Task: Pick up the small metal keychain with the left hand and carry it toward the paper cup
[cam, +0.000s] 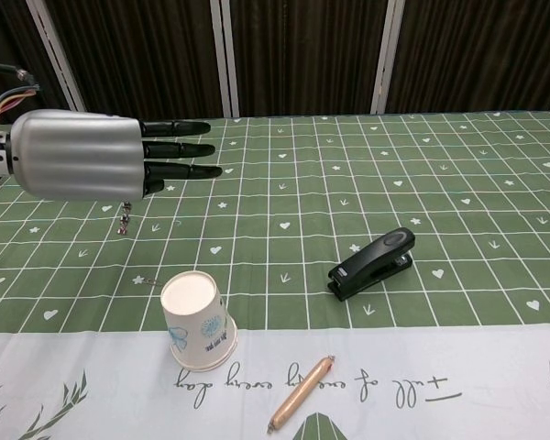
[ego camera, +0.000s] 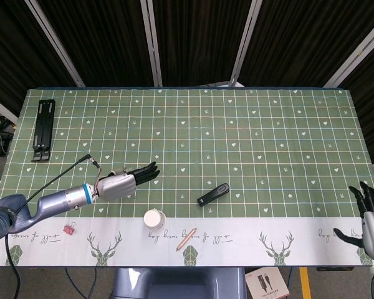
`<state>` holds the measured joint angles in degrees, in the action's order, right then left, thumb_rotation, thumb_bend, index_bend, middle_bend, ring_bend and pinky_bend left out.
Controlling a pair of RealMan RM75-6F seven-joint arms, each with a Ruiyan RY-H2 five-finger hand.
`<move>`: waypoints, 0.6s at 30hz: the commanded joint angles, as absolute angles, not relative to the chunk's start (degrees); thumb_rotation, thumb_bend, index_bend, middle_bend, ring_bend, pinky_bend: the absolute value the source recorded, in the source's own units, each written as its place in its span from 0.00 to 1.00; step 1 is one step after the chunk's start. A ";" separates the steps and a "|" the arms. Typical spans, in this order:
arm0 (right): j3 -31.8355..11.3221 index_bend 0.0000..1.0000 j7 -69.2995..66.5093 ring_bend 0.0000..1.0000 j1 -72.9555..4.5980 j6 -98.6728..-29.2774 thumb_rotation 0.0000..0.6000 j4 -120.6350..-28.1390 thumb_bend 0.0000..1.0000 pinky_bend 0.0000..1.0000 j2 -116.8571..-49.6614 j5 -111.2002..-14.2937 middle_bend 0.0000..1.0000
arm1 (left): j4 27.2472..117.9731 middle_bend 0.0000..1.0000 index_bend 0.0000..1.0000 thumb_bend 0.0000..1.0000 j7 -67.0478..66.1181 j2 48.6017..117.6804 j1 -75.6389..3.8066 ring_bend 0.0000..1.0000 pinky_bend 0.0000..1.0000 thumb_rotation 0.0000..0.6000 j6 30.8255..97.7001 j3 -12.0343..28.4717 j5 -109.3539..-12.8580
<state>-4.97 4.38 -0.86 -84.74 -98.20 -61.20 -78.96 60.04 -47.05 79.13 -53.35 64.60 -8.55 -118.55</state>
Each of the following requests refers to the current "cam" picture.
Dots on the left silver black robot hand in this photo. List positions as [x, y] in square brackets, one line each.
[78, 156]

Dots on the dark fabric partition panel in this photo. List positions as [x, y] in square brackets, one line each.
[302, 55]
[476, 46]
[142, 55]
[9, 27]

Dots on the white paper cup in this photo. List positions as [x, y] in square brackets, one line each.
[197, 316]

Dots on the green grid deer tablecloth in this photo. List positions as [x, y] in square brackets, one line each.
[302, 192]

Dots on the black stapler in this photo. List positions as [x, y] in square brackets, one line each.
[376, 261]

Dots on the tan wrapped sausage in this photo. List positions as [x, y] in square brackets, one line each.
[302, 394]

